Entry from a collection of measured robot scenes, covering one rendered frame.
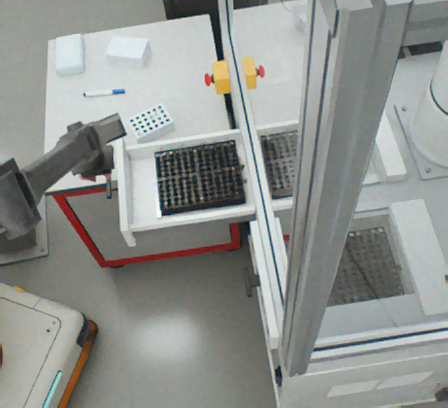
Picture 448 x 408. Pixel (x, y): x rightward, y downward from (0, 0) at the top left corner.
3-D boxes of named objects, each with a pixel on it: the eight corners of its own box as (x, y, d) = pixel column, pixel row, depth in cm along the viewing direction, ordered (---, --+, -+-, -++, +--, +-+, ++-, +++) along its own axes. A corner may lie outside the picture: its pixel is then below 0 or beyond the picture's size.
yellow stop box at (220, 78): (214, 95, 174) (212, 80, 168) (211, 77, 178) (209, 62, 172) (231, 93, 174) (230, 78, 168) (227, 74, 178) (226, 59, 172)
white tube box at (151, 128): (139, 145, 177) (136, 139, 174) (128, 126, 181) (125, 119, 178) (175, 128, 179) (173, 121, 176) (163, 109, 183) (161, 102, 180)
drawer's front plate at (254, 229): (270, 350, 135) (271, 338, 126) (251, 238, 151) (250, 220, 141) (278, 349, 135) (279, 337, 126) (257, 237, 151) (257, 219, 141)
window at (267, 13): (288, 332, 120) (331, -32, 39) (229, 34, 166) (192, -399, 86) (291, 332, 120) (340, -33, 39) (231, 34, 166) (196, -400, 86)
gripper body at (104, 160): (115, 170, 136) (107, 154, 130) (73, 177, 137) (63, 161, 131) (114, 147, 140) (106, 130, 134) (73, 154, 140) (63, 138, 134)
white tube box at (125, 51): (108, 64, 196) (104, 54, 192) (116, 45, 200) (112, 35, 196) (143, 68, 193) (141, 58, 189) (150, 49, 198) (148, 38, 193)
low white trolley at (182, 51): (103, 278, 236) (42, 192, 172) (99, 152, 270) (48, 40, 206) (244, 258, 234) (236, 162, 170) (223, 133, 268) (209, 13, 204)
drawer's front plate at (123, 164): (129, 247, 153) (120, 230, 144) (124, 155, 169) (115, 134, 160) (136, 246, 153) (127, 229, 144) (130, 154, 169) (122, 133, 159)
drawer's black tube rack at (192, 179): (163, 220, 154) (159, 209, 149) (157, 164, 164) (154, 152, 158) (245, 207, 154) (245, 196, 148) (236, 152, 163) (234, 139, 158)
